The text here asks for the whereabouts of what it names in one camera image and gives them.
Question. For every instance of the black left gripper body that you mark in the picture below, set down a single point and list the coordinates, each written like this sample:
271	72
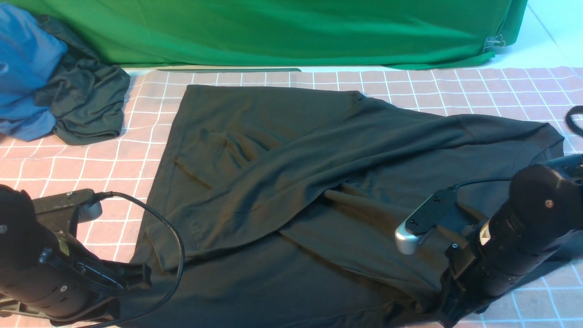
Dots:
62	282

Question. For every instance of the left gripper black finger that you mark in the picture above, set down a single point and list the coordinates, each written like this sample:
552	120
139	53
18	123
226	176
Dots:
131	276

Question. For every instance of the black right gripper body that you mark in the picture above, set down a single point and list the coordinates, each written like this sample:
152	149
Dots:
493	262

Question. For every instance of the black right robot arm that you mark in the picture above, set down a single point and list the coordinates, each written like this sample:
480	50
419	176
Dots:
542	213

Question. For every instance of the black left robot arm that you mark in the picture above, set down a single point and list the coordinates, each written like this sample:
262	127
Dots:
19	226

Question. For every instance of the crumpled dark gray garment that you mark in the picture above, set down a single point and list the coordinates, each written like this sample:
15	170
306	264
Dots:
84	94

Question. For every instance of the blue garment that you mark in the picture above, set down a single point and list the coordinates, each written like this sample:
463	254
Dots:
28	57

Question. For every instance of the metal binder clip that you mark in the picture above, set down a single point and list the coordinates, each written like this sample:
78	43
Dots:
494	42

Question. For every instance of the green backdrop cloth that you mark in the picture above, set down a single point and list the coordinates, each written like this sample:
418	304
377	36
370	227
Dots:
400	34

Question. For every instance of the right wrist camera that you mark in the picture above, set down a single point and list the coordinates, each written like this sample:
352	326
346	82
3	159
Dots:
417	227

